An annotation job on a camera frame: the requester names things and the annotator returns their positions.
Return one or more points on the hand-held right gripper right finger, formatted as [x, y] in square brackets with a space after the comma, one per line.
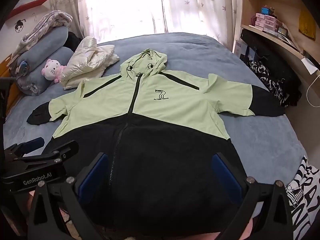
[227, 177]

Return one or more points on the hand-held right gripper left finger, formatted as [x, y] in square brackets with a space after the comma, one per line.
[92, 177]

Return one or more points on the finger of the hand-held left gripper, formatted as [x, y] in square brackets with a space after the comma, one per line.
[33, 143]
[60, 151]

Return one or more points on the green and black hooded jacket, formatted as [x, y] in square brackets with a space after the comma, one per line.
[175, 100]

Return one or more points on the blue bed blanket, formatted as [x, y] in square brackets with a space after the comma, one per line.
[260, 140]

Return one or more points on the blue rolled quilt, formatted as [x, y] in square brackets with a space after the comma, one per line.
[37, 80]
[50, 40]

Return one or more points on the pink cat plush toy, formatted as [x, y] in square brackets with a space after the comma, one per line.
[51, 70]

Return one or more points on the black and white printed fabric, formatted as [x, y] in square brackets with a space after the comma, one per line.
[303, 182]

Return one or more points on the cream folded duvet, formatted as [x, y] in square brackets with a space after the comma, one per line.
[87, 62]

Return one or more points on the black and white patterned cloth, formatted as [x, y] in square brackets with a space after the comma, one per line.
[265, 76]

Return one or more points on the grey patterned blanket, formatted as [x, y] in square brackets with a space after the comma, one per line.
[47, 22]

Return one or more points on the black bag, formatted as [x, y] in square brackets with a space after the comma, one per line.
[275, 60]

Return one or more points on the white and blue box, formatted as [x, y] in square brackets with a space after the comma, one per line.
[240, 48]

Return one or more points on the white paper tag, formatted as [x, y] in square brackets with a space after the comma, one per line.
[310, 66]

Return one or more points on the wooden bookshelf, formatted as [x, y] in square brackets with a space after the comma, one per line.
[287, 50]

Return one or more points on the sheer floral curtain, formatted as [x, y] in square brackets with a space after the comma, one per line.
[200, 5]
[112, 7]

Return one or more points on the stack of pink boxes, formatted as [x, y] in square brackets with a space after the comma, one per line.
[266, 21]

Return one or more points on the small blue box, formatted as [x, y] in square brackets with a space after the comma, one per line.
[266, 10]

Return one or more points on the yellow paper bag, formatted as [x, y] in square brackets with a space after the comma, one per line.
[307, 23]

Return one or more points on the wooden bed frame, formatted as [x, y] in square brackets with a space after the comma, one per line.
[5, 70]

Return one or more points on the cartoon wall sticker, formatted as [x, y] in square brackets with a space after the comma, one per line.
[19, 26]

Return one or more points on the red wall shelf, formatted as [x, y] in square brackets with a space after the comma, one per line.
[27, 7]

